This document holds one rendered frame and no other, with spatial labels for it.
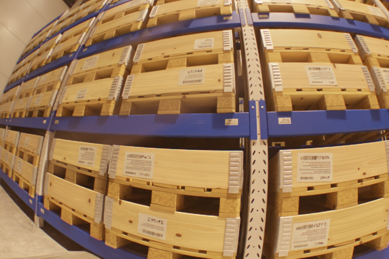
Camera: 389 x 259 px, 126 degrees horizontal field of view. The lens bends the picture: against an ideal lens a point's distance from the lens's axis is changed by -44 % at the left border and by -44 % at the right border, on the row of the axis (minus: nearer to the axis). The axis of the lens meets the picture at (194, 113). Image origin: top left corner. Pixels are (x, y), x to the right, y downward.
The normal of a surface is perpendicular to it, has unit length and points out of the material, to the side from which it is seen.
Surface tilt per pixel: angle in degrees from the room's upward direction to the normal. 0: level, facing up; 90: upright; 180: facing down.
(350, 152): 90
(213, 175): 90
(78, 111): 90
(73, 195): 90
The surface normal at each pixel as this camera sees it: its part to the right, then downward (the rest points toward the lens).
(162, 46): -0.25, -0.38
